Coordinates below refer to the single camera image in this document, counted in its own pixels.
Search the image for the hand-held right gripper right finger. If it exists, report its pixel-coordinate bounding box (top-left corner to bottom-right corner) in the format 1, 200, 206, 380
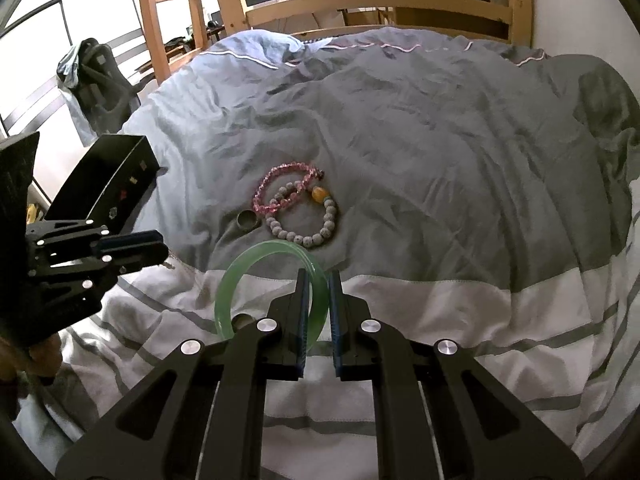
327, 270, 586, 480

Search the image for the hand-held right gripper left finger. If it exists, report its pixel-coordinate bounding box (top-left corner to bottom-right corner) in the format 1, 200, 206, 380
55, 269, 308, 480

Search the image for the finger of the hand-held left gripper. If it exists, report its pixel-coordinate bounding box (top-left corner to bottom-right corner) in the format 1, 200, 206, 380
27, 259, 173, 311
25, 219, 165, 267

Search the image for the black jewelry box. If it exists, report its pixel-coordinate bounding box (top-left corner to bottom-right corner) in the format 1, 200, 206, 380
46, 135, 161, 243

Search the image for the green translucent bangle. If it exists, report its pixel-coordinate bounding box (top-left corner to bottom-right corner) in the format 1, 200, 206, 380
214, 240, 330, 353

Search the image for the person's left hand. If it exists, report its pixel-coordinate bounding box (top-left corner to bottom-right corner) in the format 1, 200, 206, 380
0, 334, 63, 387

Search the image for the black office chair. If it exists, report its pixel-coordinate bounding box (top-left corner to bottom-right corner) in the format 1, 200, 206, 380
57, 37, 143, 147

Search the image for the blue cloth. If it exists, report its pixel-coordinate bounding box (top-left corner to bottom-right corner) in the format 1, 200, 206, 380
56, 42, 87, 92

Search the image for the black metal railing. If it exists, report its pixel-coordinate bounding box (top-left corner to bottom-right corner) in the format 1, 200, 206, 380
0, 0, 153, 137

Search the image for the grey striped duvet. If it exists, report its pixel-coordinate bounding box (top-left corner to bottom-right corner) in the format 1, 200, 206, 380
12, 27, 640, 480

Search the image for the wooden ladder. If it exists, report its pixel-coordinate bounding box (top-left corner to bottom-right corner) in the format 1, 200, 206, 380
135, 0, 212, 85

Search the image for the light blue pillow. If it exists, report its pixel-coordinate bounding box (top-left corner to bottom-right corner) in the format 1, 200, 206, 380
202, 30, 321, 68

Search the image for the grey bead bracelet amber bead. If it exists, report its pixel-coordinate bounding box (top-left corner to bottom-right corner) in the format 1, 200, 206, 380
264, 180, 340, 247

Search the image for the pink crystal bead bracelet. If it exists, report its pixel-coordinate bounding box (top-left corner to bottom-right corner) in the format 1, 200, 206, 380
251, 161, 327, 215

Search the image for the wooden bed frame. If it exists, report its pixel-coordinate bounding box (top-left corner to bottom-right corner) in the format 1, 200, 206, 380
207, 0, 535, 56

